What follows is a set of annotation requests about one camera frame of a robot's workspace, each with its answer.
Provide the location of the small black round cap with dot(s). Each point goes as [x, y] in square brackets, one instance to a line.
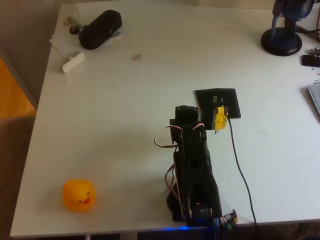
[74, 29]

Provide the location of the yellow rubber duck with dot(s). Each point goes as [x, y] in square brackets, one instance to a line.
[78, 195]

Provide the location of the grey laptop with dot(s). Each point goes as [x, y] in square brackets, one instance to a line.
[315, 97]

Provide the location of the small controller board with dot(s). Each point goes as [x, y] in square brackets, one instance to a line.
[228, 220]

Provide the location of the small black flat device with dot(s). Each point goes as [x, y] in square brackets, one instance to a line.
[310, 60]

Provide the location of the white paper sheets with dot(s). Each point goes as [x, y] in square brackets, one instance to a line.
[62, 41]

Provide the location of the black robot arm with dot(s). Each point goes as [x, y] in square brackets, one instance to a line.
[197, 175]

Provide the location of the blue table clamp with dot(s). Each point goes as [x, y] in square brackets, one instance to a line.
[216, 223]

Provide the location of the black camera with yellow tape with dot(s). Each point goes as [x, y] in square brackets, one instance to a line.
[220, 120]

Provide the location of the black fabric case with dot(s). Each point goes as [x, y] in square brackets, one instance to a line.
[100, 30]

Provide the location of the white power bank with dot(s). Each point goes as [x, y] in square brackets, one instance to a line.
[73, 62]

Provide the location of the black square mat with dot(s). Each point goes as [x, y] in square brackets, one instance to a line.
[230, 100]

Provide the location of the small circuit board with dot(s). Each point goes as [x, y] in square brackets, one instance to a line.
[315, 51]

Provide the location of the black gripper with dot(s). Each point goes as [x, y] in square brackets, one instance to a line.
[187, 111]

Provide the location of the blue microphone on black base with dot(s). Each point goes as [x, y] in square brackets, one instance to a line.
[281, 42]

